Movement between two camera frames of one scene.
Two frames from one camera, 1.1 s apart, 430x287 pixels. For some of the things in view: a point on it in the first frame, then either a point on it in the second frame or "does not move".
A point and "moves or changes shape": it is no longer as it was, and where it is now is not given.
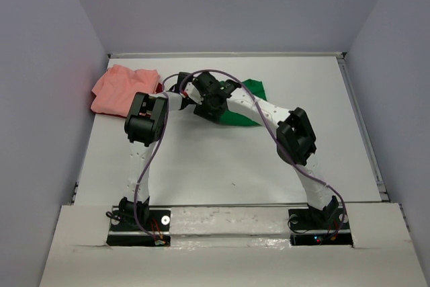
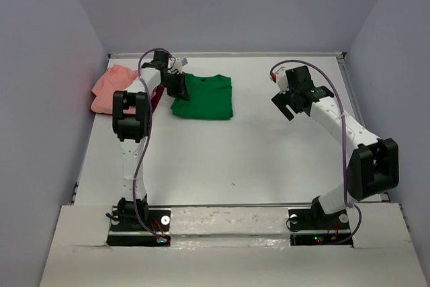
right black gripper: x=203 y=110 -> x=282 y=100
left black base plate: x=127 y=233 does not move
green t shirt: x=231 y=118 moves or changes shape
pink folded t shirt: x=116 y=89 does not move
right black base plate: x=328 y=219 does not move
